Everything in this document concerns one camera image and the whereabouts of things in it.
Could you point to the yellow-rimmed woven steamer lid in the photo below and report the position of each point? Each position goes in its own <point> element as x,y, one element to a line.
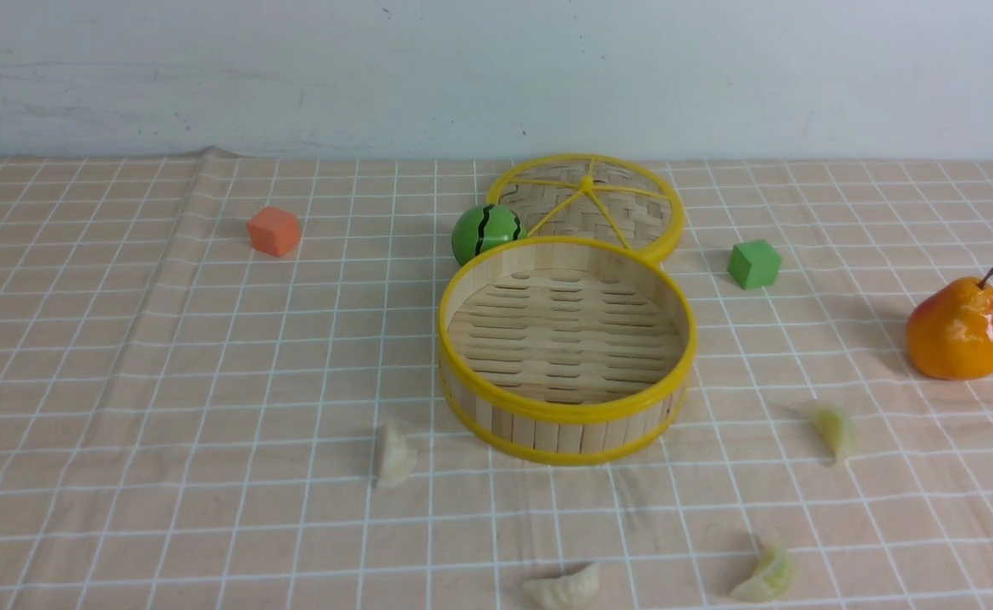
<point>596,197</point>

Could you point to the white dumpling front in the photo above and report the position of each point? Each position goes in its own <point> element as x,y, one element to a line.
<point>576,590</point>

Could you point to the checkered beige tablecloth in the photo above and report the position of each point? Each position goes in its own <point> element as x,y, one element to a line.
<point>187,423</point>

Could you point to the yellow-rimmed bamboo steamer tray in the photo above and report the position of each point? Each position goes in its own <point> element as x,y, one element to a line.
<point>565,351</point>

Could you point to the pale green dumpling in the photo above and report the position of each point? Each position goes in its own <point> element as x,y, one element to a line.
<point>835,428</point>
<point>770,579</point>

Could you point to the orange-yellow toy pear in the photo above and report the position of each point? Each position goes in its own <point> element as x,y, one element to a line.
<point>950,334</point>

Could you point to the orange wooden cube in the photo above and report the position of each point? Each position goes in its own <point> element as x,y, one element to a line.
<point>274,232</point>

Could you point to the green wooden cube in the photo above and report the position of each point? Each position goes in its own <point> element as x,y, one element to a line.
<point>754,264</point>

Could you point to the white dumpling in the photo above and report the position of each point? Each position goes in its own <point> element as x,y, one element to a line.
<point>396,457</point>
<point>576,590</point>

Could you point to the pale green dumpling front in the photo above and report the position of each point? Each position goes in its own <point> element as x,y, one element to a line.
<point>770,579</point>

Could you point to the green toy watermelon ball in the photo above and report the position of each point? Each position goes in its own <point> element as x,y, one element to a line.
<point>483,227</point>

